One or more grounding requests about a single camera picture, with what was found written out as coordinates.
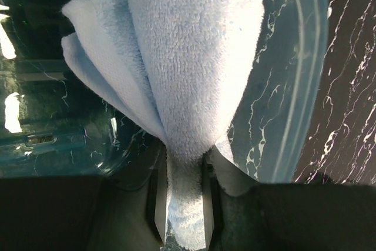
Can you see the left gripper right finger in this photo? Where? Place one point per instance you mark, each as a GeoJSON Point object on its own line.
{"type": "Point", "coordinates": [242, 214]}

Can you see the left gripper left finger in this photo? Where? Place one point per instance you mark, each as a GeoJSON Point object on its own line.
{"type": "Point", "coordinates": [124, 212]}

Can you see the light blue towel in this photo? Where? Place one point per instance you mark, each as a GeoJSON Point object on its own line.
{"type": "Point", "coordinates": [178, 69]}

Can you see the blue transparent plastic container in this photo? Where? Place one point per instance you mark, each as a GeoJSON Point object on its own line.
{"type": "Point", "coordinates": [52, 124]}

